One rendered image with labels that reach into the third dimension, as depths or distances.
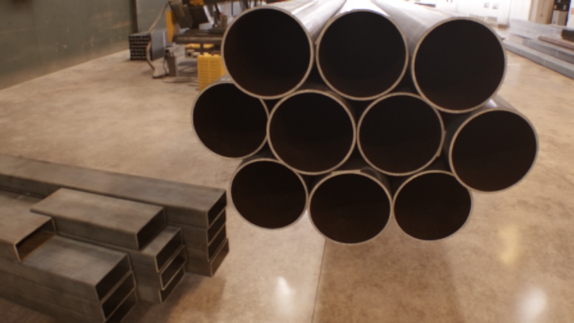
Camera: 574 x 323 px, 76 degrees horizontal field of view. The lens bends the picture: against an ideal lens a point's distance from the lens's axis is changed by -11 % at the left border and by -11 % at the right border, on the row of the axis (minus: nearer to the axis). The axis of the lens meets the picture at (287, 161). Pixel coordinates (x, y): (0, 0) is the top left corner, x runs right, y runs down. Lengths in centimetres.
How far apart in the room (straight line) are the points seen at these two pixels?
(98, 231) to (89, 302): 33
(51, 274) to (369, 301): 152
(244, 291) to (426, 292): 98
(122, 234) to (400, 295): 143
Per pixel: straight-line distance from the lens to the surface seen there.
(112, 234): 196
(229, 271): 238
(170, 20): 834
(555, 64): 1146
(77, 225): 208
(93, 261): 192
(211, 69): 592
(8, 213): 229
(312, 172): 76
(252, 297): 221
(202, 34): 809
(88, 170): 257
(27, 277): 210
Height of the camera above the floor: 148
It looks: 23 degrees down
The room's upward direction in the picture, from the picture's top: 1 degrees clockwise
